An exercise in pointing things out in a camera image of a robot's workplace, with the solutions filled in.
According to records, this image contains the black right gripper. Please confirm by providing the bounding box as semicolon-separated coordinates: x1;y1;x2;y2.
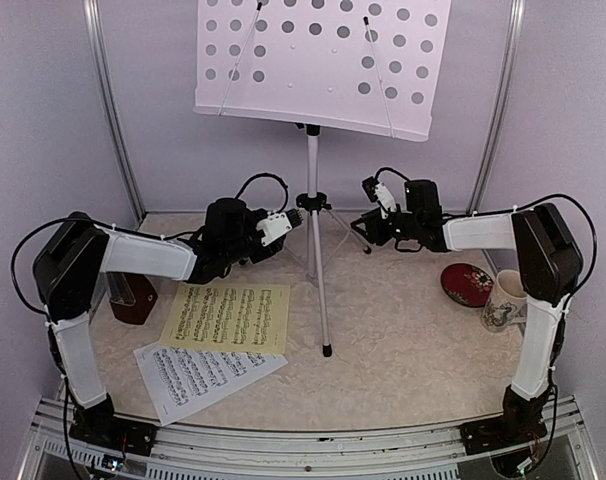
350;206;421;246

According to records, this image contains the yellow sheet music page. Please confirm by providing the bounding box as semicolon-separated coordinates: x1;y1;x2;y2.
158;282;290;355

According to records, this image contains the white perforated music stand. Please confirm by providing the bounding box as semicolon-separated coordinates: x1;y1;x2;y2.
192;0;453;357

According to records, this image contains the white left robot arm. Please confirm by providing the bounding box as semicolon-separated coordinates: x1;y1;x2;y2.
32;198;303;445

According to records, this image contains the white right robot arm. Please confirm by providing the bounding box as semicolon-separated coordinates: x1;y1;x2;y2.
351;177;594;444

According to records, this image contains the red floral coaster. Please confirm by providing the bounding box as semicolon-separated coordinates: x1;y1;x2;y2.
440;263;494;308

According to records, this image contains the floral ceramic mug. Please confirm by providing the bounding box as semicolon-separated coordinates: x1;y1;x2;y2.
481;269;527;333

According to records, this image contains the brown wooden metronome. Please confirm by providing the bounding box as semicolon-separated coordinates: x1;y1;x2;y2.
106;272;158;326

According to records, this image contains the white sheet music page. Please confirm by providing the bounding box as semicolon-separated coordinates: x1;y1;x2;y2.
134;343;287;426

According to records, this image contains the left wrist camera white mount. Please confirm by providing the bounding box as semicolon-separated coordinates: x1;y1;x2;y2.
256;213;293;247

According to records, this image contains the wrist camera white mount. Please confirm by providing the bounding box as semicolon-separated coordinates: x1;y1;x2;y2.
362;176;398;219
256;213;293;247

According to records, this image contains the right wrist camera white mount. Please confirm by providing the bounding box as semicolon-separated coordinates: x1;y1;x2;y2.
362;176;398;219

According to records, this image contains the right aluminium corner post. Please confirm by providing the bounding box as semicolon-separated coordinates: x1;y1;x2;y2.
466;0;527;213

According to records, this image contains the aluminium corner post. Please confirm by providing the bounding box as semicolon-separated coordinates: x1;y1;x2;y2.
82;0;147;225
466;0;527;213

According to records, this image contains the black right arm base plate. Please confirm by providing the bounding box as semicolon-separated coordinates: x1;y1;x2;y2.
459;416;548;455

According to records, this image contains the aluminium front rail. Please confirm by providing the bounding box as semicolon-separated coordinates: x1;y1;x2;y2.
10;397;604;479

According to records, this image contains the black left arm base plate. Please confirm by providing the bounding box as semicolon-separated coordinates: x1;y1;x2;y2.
69;417;158;457

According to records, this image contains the left aluminium corner post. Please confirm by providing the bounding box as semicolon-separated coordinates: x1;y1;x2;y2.
82;0;147;225

